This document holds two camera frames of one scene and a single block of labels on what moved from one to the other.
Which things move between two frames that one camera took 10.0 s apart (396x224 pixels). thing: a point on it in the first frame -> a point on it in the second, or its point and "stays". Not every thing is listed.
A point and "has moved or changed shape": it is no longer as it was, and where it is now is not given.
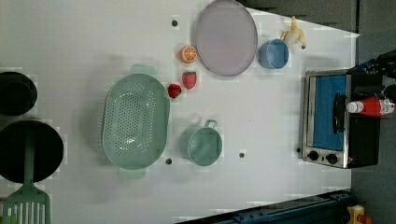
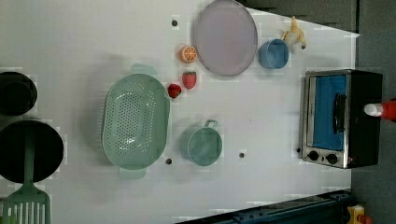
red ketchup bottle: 372,106 has moved or changed shape
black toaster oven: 332,135 stays
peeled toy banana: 294,35 stays
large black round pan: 49,150 stays
